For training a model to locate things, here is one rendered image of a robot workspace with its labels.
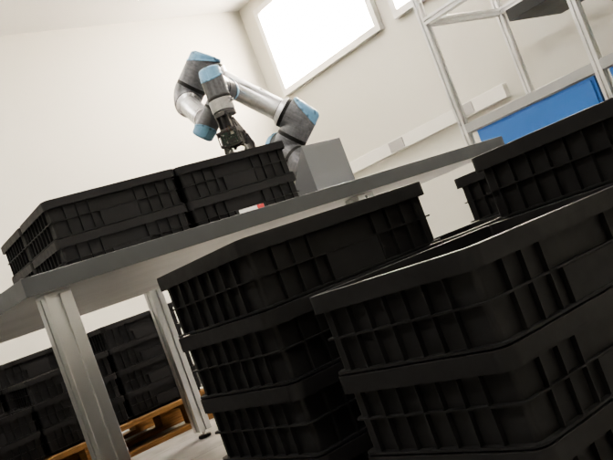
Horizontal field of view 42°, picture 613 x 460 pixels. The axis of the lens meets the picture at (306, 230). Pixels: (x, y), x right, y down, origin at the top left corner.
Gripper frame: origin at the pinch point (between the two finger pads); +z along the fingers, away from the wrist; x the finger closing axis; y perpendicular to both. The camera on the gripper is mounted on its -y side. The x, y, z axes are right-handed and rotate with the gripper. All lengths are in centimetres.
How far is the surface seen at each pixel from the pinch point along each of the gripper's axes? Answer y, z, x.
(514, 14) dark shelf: -158, -43, 101
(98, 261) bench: 93, 19, -8
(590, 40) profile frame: -136, -14, 126
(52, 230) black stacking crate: 56, 3, -39
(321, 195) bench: 41, 19, 30
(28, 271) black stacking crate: 37, 8, -64
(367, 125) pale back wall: -349, -47, -17
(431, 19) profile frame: -182, -62, 63
